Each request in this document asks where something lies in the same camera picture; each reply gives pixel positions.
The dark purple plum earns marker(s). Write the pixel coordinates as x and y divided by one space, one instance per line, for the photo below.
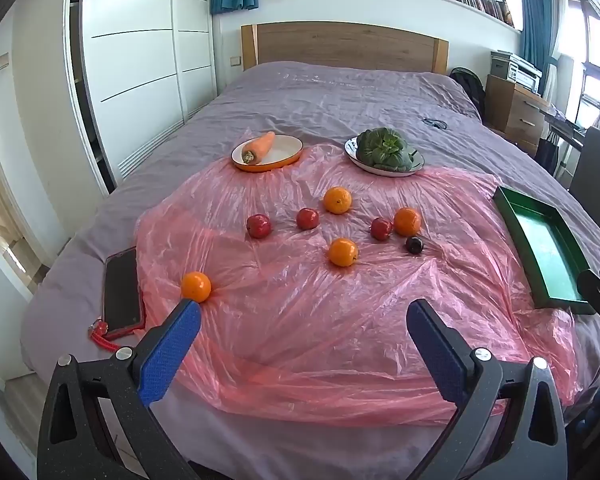
414 245

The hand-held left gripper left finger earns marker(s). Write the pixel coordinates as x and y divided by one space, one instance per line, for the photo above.
172 350

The green rectangular tray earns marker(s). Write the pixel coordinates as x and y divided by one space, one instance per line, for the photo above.
545 245

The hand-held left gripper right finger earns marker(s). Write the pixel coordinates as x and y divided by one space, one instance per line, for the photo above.
435 350

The wall switch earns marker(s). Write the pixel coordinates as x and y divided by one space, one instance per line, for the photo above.
235 60

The wooden headboard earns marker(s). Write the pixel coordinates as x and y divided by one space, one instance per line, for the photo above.
345 45

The bed with grey cover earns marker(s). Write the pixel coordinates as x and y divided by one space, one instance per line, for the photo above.
330 95

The wooden dresser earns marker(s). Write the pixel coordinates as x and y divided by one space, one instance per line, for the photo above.
512 110

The carrot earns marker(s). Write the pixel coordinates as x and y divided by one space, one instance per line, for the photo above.
257 150

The smartphone in red case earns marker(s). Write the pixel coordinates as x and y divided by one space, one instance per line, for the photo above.
121 290

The pink plastic sheet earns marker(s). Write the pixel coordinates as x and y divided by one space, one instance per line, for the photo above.
305 320

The red apple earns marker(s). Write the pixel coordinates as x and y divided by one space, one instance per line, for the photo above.
307 218
381 228
258 225

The white round plate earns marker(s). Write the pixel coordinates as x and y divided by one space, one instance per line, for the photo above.
351 149

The orange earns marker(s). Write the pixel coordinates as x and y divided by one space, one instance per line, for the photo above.
196 286
343 252
337 199
407 221

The grey printer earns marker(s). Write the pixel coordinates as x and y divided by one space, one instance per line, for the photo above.
515 70

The grey chair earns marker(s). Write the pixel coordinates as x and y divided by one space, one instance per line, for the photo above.
597 170

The white wardrobe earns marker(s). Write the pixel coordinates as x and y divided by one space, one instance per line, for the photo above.
130 60

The black backpack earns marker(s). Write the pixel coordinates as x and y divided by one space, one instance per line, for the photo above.
467 90

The green leafy vegetable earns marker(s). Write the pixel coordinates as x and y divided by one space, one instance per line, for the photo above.
385 147

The orange oval dish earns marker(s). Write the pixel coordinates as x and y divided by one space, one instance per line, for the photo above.
285 150

